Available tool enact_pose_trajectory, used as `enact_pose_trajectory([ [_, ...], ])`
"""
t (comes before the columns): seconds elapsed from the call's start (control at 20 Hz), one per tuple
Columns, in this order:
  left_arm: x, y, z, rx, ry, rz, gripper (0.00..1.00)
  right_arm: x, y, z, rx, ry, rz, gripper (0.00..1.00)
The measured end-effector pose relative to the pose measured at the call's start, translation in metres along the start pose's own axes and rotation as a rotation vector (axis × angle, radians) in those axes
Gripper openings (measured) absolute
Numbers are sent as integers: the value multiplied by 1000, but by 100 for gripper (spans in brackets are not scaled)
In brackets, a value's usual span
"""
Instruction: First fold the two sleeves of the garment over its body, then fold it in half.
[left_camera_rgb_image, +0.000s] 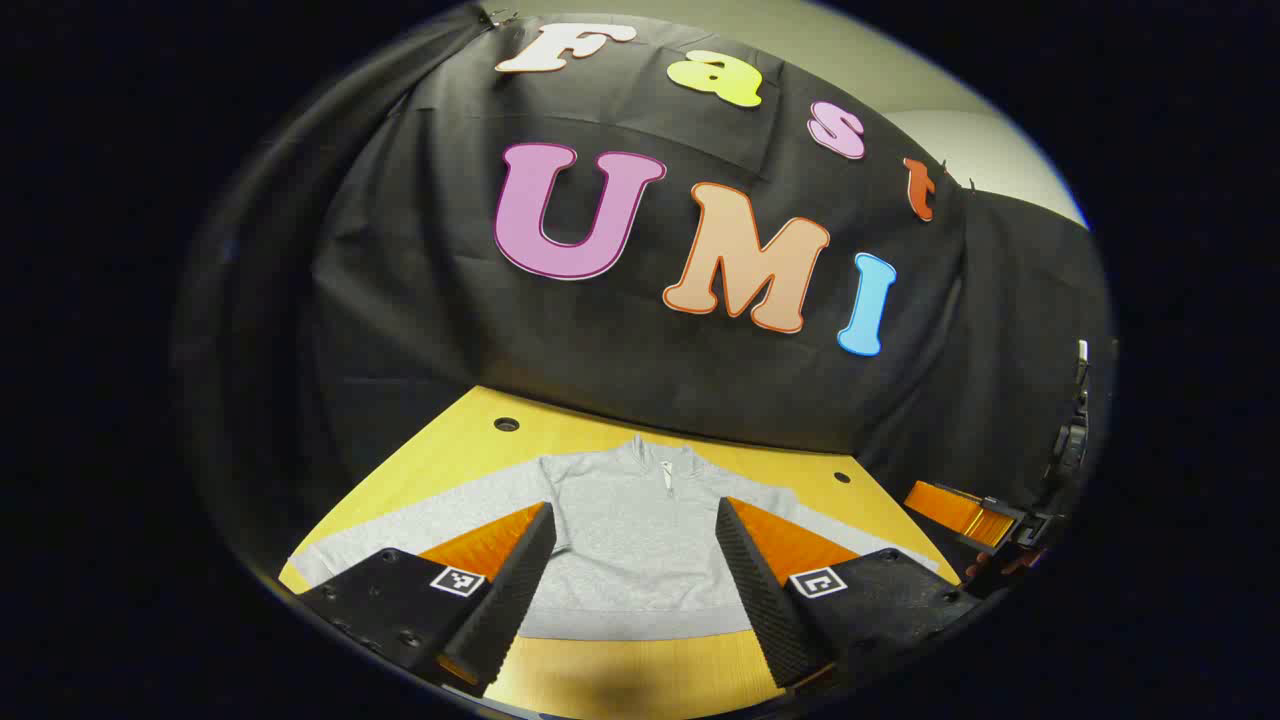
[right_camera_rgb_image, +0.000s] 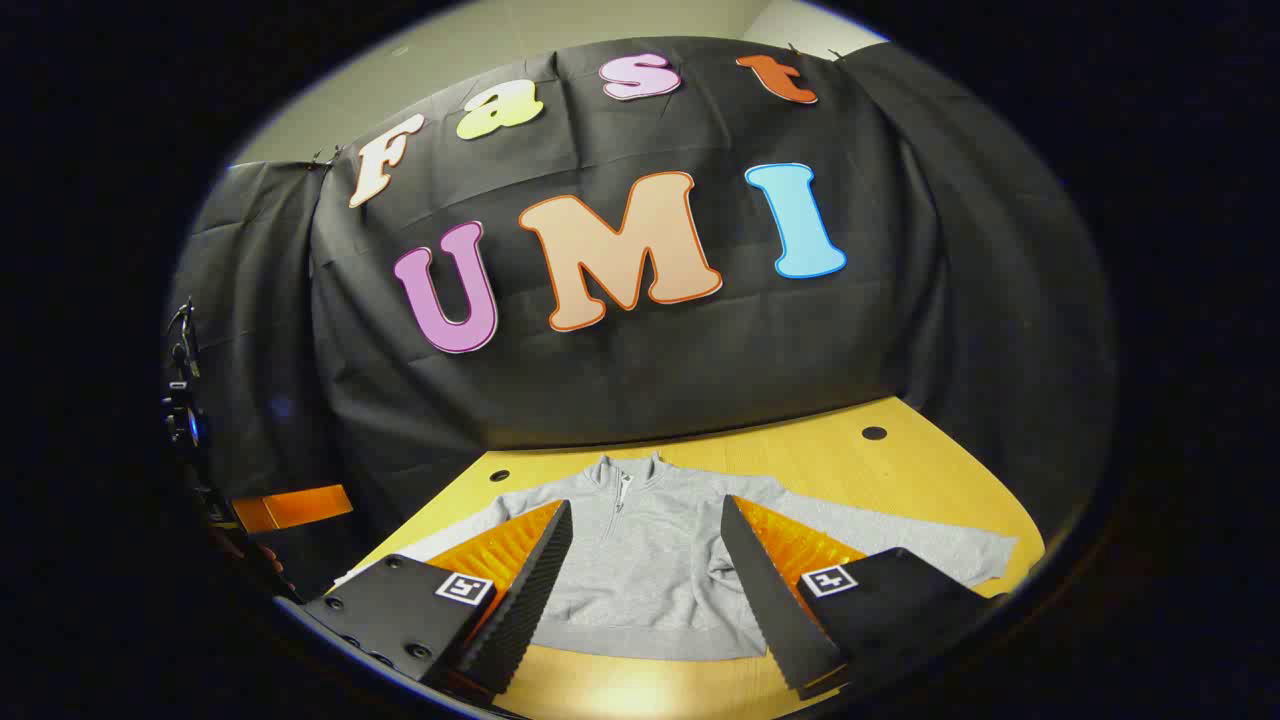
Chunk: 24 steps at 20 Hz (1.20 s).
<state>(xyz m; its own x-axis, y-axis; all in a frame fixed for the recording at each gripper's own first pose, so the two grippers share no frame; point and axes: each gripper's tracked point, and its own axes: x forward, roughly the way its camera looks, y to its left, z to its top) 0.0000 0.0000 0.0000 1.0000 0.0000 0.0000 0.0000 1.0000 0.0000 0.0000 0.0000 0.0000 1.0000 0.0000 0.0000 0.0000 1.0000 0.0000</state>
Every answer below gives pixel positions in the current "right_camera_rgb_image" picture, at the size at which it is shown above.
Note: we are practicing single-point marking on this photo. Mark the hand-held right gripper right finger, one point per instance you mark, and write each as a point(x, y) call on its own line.
point(775, 600)

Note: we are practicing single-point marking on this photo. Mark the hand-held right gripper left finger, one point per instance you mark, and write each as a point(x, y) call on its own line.
point(525, 600)

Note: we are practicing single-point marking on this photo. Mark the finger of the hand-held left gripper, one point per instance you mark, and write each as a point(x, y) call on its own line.
point(300, 507)

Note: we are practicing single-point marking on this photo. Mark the grey zip-neck sweatshirt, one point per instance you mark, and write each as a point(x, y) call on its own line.
point(650, 560)

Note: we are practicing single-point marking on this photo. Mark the black backdrop cloth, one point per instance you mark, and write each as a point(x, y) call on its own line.
point(620, 370)

